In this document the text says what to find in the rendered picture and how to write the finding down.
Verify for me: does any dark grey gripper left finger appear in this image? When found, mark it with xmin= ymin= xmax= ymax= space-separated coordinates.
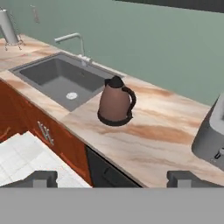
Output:
xmin=1 ymin=171 xmax=59 ymax=188

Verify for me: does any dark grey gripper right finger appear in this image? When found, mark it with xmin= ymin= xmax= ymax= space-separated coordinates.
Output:
xmin=166 ymin=171 xmax=224 ymax=188

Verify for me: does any red-brown cupboard door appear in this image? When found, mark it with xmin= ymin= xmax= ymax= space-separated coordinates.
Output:
xmin=0 ymin=80 xmax=30 ymax=144
xmin=17 ymin=95 xmax=94 ymax=187

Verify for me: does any grey toaster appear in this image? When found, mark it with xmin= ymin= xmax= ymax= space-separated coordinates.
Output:
xmin=191 ymin=93 xmax=224 ymax=172

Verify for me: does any black dishwasher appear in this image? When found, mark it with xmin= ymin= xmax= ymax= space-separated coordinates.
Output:
xmin=85 ymin=144 xmax=143 ymax=188

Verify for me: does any grey kitchen sink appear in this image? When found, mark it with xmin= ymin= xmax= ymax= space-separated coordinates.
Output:
xmin=8 ymin=51 xmax=126 ymax=113

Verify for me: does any copper brown electric kettle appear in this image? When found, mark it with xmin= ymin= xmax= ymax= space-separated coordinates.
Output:
xmin=97 ymin=75 xmax=137 ymax=127

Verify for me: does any silver sink tap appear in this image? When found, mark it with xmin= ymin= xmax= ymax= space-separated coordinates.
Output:
xmin=53 ymin=32 xmax=94 ymax=67

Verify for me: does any white paper towel roll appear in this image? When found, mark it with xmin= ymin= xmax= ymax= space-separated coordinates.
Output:
xmin=0 ymin=8 xmax=26 ymax=52

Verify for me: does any silver cupboard handle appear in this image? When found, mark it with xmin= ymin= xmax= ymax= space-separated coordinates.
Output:
xmin=37 ymin=121 xmax=49 ymax=140
xmin=42 ymin=125 xmax=55 ymax=146

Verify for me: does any grey wall socket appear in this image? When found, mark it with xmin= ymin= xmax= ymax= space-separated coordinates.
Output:
xmin=30 ymin=4 xmax=41 ymax=25

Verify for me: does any dark wall cupboard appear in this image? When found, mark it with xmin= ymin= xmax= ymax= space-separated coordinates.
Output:
xmin=114 ymin=0 xmax=224 ymax=14

